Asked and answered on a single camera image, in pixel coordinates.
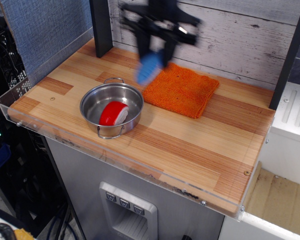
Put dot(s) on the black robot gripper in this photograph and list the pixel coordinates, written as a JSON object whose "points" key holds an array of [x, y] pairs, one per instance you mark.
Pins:
{"points": [[162, 19]]}

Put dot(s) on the blue handled metal spoon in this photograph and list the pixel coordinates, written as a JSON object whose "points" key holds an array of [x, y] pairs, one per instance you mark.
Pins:
{"points": [[150, 66]]}

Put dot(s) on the orange folded cloth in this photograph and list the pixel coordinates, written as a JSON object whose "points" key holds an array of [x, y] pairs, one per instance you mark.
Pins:
{"points": [[181, 90]]}

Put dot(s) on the small steel pot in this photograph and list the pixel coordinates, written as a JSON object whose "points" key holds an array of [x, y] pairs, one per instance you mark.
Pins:
{"points": [[96, 99]]}

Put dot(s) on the red and white toy cheese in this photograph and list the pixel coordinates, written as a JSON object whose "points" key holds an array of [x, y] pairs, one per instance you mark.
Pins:
{"points": [[115, 113]]}

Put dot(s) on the blue fabric panel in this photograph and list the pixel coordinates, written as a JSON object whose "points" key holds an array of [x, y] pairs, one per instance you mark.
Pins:
{"points": [[47, 32]]}

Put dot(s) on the clear acrylic table guard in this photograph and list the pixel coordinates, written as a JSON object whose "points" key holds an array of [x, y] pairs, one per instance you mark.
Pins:
{"points": [[209, 160]]}

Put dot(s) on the grey toy fridge cabinet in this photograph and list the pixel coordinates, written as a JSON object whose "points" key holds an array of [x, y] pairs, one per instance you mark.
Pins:
{"points": [[114, 204]]}

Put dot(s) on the black equipment rack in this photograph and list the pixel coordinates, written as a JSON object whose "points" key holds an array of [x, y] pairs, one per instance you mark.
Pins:
{"points": [[29, 187]]}

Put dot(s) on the white toy sink unit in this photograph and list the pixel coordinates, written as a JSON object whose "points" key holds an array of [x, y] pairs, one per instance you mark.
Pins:
{"points": [[271, 207]]}

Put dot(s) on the black vertical post left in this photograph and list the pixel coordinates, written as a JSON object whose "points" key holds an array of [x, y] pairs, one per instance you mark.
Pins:
{"points": [[100, 16]]}

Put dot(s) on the black vertical post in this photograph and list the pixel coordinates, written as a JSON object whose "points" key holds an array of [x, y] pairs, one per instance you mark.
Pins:
{"points": [[286, 69], [100, 16]]}

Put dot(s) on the black vertical post right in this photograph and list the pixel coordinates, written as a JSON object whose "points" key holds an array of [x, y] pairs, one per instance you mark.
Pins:
{"points": [[286, 69]]}

